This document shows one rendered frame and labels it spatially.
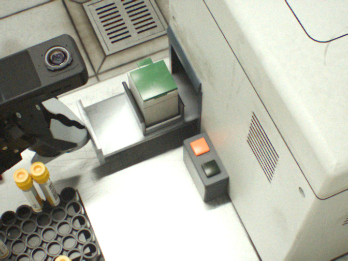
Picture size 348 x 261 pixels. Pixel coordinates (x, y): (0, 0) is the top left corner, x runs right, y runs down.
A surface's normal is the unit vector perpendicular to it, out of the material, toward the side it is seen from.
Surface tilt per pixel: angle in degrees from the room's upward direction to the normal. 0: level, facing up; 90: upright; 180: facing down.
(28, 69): 4
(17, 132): 48
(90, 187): 0
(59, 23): 0
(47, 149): 82
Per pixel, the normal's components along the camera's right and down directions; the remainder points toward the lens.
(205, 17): -0.92, 0.37
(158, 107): 0.40, 0.82
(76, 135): 0.79, -0.54
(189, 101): -0.01, -0.45
